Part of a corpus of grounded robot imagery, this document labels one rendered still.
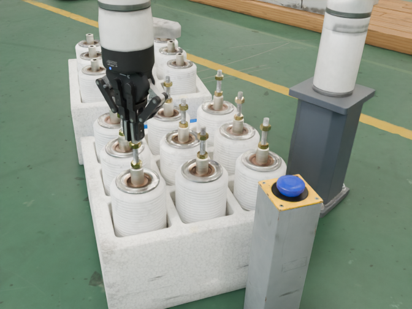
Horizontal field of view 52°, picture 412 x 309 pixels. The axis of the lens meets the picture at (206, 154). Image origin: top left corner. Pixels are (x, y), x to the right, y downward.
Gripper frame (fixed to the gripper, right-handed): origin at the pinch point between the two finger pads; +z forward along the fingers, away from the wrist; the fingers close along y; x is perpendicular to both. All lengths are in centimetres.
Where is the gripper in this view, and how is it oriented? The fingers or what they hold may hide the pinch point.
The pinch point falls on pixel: (133, 130)
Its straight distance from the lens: 68.9
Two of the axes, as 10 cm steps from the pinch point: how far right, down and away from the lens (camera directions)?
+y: 8.3, 3.1, -4.5
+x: 5.5, -4.3, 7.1
